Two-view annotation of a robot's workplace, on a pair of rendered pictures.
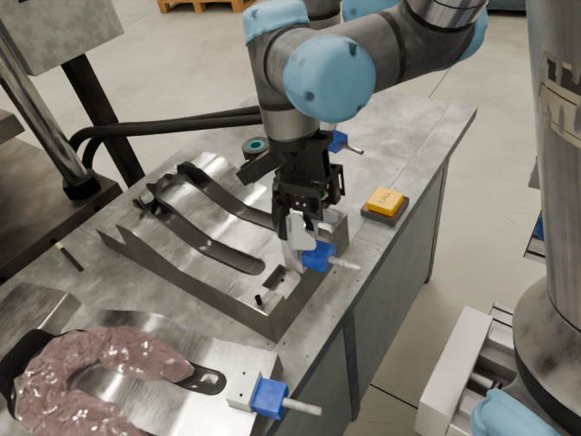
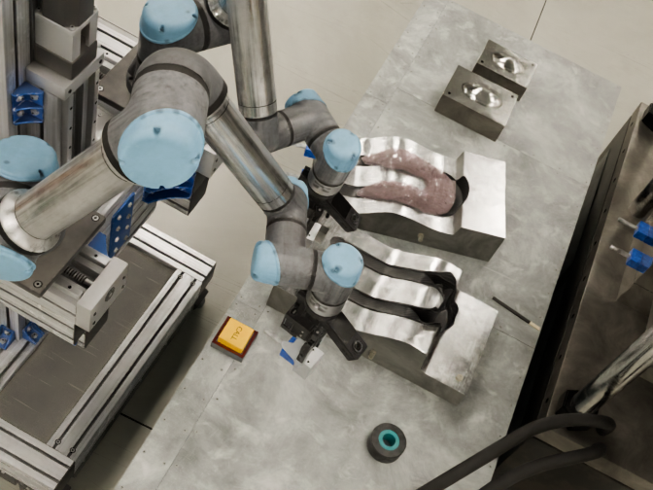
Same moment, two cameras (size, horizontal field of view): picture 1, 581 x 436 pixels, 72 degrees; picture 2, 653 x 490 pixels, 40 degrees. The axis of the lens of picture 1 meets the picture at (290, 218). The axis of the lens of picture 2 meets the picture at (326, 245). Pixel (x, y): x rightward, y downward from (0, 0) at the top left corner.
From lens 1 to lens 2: 2.00 m
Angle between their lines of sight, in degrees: 79
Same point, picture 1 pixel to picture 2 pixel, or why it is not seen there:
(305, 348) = not seen: hidden behind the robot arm
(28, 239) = (579, 346)
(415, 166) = (196, 402)
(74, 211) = (559, 380)
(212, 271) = (368, 245)
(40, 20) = not seen: outside the picture
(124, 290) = not seen: hidden behind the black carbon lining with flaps
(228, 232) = (369, 280)
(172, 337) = (376, 203)
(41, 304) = (474, 220)
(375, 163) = (240, 411)
